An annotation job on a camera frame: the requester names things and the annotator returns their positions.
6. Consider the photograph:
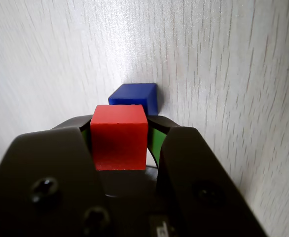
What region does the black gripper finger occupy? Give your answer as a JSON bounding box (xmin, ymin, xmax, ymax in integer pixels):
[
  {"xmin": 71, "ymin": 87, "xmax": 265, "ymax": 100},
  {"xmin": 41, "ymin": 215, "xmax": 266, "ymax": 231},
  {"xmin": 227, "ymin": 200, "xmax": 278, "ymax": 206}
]
[
  {"xmin": 146, "ymin": 116, "xmax": 268, "ymax": 237},
  {"xmin": 0, "ymin": 115, "xmax": 110, "ymax": 237}
]

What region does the red wooden cube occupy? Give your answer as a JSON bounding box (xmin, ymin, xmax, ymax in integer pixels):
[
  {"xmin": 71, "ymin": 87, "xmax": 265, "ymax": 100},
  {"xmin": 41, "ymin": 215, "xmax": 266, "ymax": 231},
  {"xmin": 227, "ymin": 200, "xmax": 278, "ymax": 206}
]
[{"xmin": 90, "ymin": 104, "xmax": 149, "ymax": 171}]

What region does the blue wooden cube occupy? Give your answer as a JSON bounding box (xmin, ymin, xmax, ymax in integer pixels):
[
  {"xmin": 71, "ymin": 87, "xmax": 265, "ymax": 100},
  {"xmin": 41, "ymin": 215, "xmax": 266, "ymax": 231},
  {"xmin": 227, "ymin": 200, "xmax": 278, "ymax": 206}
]
[{"xmin": 108, "ymin": 82, "xmax": 159, "ymax": 116}]

